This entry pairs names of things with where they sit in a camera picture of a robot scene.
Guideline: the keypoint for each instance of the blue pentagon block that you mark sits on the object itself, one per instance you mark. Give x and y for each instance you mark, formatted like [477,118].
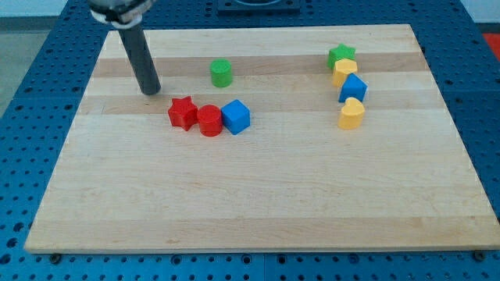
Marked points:
[353,87]

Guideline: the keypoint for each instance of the green star block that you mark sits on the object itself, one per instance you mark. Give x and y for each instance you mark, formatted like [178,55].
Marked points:
[342,51]

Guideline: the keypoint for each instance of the red cylinder block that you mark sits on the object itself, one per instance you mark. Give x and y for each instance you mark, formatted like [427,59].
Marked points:
[210,120]

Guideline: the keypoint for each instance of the blue cube block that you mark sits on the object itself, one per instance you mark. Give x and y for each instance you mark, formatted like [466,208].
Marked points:
[236,116]

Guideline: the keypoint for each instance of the yellow pentagon block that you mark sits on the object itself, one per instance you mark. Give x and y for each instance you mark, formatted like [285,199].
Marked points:
[342,69]

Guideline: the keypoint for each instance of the yellow heart block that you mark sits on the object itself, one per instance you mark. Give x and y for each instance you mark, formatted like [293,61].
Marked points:
[351,115]

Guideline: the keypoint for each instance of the green cylinder block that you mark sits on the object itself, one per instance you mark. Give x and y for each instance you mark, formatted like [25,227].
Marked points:
[221,72]

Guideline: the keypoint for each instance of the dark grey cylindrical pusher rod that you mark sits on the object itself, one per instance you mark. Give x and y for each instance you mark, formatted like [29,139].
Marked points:
[138,53]

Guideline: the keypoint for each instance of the wooden board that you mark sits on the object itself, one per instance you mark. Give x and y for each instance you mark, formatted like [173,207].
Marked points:
[127,181]

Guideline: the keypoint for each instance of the red star block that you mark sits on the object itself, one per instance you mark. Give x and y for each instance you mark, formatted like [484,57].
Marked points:
[183,113]

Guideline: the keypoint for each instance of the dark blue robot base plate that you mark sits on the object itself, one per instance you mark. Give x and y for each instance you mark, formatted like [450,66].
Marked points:
[227,7]

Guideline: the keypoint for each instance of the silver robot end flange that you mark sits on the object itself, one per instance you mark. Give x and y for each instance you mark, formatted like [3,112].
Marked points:
[122,14]

